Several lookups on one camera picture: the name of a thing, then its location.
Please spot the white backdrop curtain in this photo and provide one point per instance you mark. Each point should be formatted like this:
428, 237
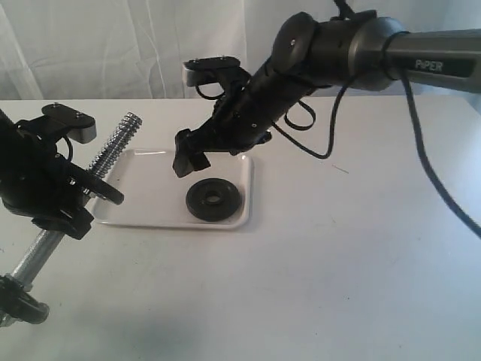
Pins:
131, 49

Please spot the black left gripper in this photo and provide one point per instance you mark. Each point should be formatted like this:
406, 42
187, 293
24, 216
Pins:
48, 189

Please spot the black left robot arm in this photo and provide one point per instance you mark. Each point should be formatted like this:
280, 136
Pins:
26, 135

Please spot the black weight plate with nut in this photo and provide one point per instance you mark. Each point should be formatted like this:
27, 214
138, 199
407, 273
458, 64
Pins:
20, 305

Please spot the chrome threaded dumbbell bar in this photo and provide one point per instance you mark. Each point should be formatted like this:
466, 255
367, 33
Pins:
47, 241

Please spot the white rectangular tray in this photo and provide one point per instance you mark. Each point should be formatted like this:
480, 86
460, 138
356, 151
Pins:
156, 198

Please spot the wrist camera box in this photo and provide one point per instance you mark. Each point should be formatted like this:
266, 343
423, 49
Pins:
62, 120
204, 71

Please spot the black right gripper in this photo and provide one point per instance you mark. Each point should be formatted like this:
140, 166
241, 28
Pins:
237, 124

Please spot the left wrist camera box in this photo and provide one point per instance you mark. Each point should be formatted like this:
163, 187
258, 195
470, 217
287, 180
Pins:
62, 120

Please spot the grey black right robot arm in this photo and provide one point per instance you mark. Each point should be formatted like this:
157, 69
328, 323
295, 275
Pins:
359, 51

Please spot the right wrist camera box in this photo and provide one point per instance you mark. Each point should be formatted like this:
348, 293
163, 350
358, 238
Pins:
204, 71

